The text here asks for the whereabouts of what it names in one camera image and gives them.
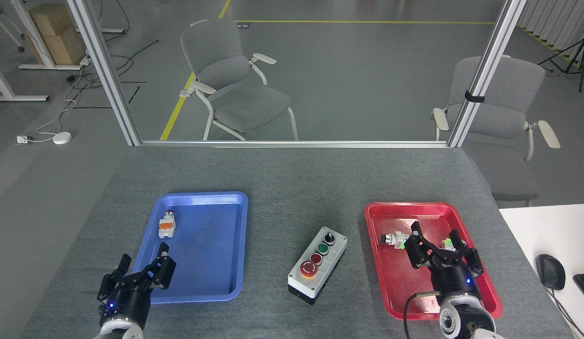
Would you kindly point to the black computer mouse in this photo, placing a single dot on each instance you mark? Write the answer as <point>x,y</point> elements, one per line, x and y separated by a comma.
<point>550,271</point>

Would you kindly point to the black tripod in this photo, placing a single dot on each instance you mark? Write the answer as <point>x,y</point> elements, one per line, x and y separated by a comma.
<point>577,56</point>

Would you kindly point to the white ribbed wall panel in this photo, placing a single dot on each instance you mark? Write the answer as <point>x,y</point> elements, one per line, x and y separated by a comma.
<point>555,23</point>

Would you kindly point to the red plastic tray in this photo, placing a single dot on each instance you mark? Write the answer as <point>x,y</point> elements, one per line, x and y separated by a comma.
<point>395,278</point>

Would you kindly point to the grey control box with buttons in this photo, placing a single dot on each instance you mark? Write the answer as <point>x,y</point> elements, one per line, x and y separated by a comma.
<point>315,266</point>

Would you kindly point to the white side table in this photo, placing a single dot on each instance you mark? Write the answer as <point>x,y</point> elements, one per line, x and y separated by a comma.
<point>546,230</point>

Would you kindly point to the blue plastic tray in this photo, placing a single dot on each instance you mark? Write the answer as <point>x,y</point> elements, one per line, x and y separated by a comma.
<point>207,245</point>

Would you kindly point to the white round floor device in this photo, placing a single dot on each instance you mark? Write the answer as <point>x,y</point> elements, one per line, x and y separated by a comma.
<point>62,138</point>

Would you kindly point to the small green switch block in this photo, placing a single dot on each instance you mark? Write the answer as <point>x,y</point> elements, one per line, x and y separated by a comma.
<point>446,244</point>

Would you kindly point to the grey chair white armrests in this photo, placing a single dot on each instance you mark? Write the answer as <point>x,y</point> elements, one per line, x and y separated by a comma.
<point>508,103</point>
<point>235,94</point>

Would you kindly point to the silver push button green block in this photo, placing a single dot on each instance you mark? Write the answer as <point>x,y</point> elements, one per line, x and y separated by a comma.
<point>392,239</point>

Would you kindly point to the white desk frame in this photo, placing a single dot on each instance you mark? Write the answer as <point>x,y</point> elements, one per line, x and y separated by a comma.
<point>33,66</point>

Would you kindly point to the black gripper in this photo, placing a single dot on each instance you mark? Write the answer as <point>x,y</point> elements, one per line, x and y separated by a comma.
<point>127,306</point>
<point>454,280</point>

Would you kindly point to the silver aluminium cross rail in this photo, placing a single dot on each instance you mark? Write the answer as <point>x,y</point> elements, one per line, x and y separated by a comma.
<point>292,143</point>

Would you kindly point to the cardboard box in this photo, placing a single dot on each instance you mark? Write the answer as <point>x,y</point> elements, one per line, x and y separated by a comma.
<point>56,33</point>

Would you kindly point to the silver aluminium post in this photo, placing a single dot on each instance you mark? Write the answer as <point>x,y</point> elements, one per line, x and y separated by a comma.
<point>106,70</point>
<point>485,70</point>

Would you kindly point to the red push button orange block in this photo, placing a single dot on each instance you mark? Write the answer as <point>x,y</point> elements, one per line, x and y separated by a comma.
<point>167,226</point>

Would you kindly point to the white floor socket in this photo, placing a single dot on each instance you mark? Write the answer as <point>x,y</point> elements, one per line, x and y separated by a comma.
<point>22,139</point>

